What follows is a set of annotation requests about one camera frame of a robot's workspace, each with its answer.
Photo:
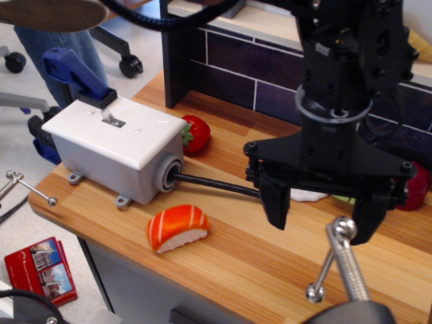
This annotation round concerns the metal clamp screw right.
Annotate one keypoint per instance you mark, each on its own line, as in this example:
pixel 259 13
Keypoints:
pixel 340 233

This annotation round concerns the grey chair leg with caster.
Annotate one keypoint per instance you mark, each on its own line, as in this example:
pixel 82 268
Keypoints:
pixel 21 89

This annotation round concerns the blue bar clamp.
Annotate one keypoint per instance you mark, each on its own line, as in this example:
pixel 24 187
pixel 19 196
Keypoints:
pixel 67 87

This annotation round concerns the ice cream cone toy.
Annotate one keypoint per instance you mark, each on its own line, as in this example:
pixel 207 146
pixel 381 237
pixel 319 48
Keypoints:
pixel 421 46

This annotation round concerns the dark red pepper toy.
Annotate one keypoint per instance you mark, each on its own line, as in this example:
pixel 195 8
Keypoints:
pixel 418 188

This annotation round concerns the green cabbage toy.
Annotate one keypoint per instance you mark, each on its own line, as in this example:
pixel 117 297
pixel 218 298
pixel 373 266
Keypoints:
pixel 345 199

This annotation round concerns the clear light switch toggle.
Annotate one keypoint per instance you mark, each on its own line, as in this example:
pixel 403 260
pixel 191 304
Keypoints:
pixel 109 118

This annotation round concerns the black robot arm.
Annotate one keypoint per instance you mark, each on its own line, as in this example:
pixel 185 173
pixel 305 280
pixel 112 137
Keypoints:
pixel 355 53

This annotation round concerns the dark tiled backsplash shelf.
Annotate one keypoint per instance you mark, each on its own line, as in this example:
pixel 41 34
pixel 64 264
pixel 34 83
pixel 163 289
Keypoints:
pixel 255 60

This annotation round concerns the salmon sushi toy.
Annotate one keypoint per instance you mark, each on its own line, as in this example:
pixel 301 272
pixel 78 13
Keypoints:
pixel 176 226

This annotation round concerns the grey block on shelf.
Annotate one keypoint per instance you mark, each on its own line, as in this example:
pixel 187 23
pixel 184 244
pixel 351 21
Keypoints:
pixel 233 11

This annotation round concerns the grey cabinet drawer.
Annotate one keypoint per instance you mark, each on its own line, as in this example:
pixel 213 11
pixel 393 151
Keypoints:
pixel 140 296

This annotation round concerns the brown chair seat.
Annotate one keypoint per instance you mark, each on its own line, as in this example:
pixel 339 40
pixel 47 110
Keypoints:
pixel 54 16

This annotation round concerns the white grey switch box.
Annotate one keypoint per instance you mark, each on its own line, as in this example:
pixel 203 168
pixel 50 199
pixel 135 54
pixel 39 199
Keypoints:
pixel 133 161

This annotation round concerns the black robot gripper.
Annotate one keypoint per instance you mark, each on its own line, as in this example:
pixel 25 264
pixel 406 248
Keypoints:
pixel 328 155

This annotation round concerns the red strawberry toy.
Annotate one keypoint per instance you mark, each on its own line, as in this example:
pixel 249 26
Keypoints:
pixel 195 134

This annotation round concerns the red booklet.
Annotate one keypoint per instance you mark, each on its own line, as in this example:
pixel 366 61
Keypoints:
pixel 42 268

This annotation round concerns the black office chair base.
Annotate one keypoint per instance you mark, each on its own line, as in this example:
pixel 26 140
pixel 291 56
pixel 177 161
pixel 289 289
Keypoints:
pixel 129 65

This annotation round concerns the fried egg toy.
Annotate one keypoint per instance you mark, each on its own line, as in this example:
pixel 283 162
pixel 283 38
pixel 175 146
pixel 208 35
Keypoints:
pixel 299 195

